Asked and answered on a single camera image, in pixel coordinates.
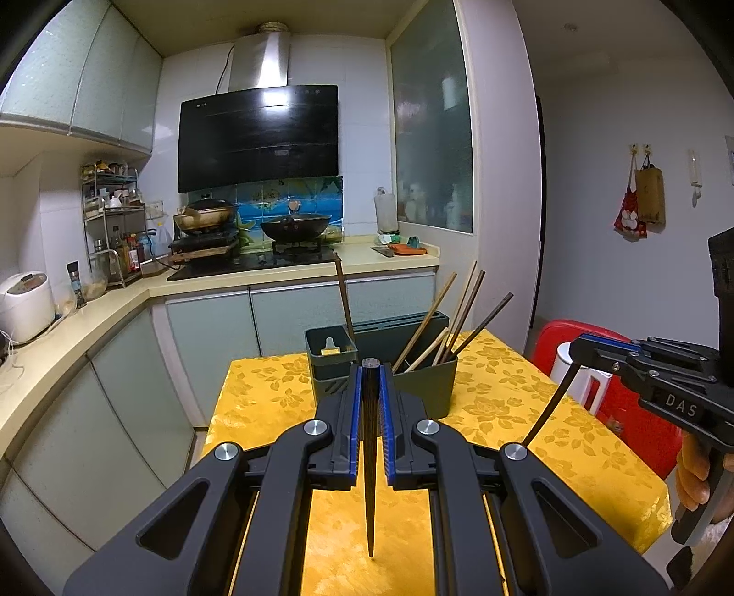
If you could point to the metal spice rack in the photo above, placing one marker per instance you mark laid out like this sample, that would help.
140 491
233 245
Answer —
114 212

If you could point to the red hanging bag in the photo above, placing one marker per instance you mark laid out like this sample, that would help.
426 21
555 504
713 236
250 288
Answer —
629 218

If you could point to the person's right hand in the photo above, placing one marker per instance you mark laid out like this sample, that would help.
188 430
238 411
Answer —
694 475

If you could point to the red plastic stool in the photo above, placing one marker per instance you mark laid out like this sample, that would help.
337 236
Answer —
631 435

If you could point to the glass jar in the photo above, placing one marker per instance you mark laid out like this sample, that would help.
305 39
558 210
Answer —
98 278

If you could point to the yellow floral tablecloth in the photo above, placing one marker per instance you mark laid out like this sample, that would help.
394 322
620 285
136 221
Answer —
269 395

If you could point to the golden lidded pan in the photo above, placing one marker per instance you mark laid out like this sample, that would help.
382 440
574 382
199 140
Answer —
203 216

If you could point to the black wok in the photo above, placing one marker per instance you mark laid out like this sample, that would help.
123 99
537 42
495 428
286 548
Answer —
295 226

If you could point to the black pepper grinder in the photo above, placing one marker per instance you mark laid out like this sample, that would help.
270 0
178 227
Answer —
76 286

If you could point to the white rice cooker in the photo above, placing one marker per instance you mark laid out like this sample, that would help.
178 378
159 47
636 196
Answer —
26 304

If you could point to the black range hood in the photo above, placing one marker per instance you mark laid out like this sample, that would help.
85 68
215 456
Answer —
258 137

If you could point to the black gas cooktop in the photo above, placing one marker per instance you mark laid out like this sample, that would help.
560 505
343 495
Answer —
252 265

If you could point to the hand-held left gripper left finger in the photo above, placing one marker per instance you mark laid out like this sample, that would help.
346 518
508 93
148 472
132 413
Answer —
355 424

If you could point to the black griddle pan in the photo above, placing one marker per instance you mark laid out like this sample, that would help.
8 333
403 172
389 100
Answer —
203 240

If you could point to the pale green wall cabinets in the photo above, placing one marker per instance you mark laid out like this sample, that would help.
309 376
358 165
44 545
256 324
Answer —
74 74

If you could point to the white electric kettle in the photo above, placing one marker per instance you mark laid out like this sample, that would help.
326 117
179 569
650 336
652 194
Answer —
573 378

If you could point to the pale green base cabinets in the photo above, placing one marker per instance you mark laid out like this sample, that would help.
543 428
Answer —
206 326

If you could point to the kitchen knife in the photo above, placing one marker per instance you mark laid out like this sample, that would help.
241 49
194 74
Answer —
381 251

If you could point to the beige kitchen countertop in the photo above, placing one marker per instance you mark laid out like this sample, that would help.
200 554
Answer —
69 338

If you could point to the white wall intercom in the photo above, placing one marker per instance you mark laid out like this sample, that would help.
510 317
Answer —
695 172

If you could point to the orange dish with items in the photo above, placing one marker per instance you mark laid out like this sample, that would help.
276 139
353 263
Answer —
410 247

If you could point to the white paper towel roll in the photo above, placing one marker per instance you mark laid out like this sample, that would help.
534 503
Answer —
385 212

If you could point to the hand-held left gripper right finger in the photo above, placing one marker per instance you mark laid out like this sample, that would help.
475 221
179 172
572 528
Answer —
389 424

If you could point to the light bamboo chopstick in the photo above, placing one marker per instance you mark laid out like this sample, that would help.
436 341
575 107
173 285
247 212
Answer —
427 350
427 318

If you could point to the dark green utensil holder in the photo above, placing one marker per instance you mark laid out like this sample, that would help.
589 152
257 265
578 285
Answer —
427 389

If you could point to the ocean picture backsplash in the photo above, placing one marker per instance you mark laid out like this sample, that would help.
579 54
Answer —
269 200

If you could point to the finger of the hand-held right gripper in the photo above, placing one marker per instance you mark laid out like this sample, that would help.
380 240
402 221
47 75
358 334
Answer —
596 354
613 340

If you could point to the frosted glass door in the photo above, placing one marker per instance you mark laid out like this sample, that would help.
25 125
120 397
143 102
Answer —
430 114

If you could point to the brown hanging bag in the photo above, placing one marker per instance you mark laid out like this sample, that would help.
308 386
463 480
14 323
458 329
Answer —
651 198

